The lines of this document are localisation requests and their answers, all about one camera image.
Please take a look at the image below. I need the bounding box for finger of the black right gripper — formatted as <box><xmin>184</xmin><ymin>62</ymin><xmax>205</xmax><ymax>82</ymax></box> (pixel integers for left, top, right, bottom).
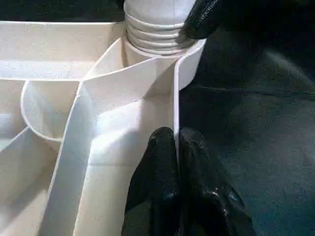
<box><xmin>179</xmin><ymin>0</ymin><xmax>237</xmax><ymax>40</ymax></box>

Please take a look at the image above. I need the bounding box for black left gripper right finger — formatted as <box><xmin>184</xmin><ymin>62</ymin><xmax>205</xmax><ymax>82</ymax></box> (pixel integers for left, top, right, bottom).
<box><xmin>178</xmin><ymin>127</ymin><xmax>254</xmax><ymax>236</ymax></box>

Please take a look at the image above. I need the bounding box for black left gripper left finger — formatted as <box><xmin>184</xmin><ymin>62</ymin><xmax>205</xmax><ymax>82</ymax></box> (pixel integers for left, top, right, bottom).
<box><xmin>124</xmin><ymin>126</ymin><xmax>180</xmax><ymax>236</ymax></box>

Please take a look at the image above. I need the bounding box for white plastic table leg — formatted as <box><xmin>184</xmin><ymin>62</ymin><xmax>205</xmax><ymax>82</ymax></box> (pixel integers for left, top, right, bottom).
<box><xmin>123</xmin><ymin>0</ymin><xmax>197</xmax><ymax>58</ymax></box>

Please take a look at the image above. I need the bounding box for white plastic table top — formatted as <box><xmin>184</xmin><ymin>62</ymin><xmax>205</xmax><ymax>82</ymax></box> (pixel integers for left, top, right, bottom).
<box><xmin>0</xmin><ymin>21</ymin><xmax>206</xmax><ymax>236</ymax></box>

